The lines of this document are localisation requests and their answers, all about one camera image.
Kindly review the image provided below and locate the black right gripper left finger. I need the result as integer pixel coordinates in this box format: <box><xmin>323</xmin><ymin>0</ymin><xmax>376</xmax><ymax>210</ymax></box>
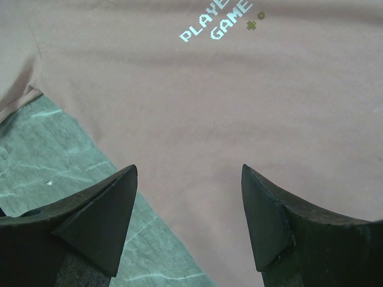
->
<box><xmin>1</xmin><ymin>165</ymin><xmax>138</xmax><ymax>286</ymax></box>

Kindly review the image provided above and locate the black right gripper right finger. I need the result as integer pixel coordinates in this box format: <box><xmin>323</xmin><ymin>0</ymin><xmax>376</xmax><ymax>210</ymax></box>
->
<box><xmin>241</xmin><ymin>165</ymin><xmax>382</xmax><ymax>286</ymax></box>

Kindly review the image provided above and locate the pink printed t-shirt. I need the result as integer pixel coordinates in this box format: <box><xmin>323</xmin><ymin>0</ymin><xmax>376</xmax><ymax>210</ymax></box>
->
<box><xmin>1</xmin><ymin>1</ymin><xmax>382</xmax><ymax>286</ymax></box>

